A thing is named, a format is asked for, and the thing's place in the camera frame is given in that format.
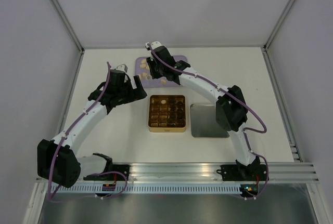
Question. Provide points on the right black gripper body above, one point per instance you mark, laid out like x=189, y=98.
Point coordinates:
x=157, y=70

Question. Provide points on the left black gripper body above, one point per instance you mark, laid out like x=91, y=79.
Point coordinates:
x=126, y=93

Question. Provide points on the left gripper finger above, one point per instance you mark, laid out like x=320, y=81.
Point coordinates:
x=139, y=95
x=138, y=83

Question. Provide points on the gold chocolate box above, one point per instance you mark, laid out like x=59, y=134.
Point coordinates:
x=158, y=114

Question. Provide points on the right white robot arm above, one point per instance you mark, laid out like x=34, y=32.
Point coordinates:
x=230, y=106

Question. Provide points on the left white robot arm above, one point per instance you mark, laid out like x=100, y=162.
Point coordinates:
x=57, y=159

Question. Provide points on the purple plastic tray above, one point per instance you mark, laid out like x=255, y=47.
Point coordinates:
x=152, y=83

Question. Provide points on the silver tin lid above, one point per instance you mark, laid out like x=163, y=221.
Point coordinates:
x=203, y=122

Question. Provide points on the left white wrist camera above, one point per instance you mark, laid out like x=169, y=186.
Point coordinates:
x=122, y=67

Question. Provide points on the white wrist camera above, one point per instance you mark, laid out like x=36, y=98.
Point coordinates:
x=152, y=45
x=122, y=67

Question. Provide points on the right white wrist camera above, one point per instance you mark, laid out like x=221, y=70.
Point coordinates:
x=152, y=45

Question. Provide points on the aluminium mounting rail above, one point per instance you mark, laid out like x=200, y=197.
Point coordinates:
x=296, y=172

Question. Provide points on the white slotted cable duct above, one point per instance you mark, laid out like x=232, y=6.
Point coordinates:
x=154, y=188

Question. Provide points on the left aluminium frame post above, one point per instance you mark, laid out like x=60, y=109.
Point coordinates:
x=66, y=23

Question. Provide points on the aluminium frame post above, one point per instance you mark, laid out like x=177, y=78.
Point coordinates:
x=281, y=19
x=66, y=23

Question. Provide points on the right aluminium frame post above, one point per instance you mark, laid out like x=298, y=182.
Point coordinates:
x=281, y=19

